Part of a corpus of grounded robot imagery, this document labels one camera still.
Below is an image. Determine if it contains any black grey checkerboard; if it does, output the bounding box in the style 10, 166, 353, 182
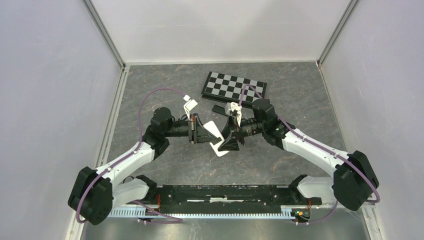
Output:
201, 71, 268, 109

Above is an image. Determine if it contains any grey slotted cable duct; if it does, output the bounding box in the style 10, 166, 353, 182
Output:
86, 206, 294, 219

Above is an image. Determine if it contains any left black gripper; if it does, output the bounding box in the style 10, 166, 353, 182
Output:
163, 113, 218, 145

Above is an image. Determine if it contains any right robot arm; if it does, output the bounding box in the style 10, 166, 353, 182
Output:
212, 98, 381, 211

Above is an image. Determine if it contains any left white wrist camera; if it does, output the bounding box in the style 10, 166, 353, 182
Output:
183, 94, 198, 120

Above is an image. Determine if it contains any white red remote control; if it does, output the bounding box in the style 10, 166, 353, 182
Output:
203, 121, 229, 157

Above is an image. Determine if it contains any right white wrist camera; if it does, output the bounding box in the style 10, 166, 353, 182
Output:
224, 102, 242, 127

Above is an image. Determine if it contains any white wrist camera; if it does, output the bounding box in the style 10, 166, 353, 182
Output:
224, 102, 242, 127
183, 94, 198, 120

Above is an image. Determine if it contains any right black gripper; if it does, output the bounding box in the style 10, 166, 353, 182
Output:
217, 114, 266, 152

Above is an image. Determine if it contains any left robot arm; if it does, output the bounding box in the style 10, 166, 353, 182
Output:
67, 107, 228, 225

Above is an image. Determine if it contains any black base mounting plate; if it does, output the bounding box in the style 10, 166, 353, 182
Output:
140, 184, 323, 214

